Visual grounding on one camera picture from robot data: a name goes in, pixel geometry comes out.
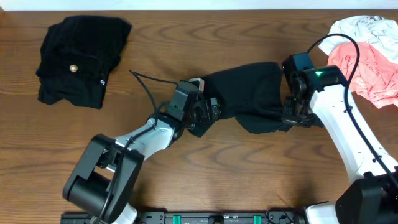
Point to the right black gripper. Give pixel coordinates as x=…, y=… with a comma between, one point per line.
x=288, y=114

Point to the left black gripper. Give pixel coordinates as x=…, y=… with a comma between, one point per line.
x=205, y=117

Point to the black t-shirt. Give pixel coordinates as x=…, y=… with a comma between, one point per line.
x=250, y=94

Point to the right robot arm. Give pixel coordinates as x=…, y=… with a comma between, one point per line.
x=320, y=99

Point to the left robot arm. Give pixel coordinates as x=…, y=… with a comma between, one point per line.
x=105, y=174

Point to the coral pink t-shirt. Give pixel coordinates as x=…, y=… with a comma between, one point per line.
x=375, y=78

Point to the white printed t-shirt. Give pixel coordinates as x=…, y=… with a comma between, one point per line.
x=377, y=31

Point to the folded black pants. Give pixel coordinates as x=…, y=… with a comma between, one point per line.
x=77, y=56

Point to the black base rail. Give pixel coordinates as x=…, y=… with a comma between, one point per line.
x=271, y=216

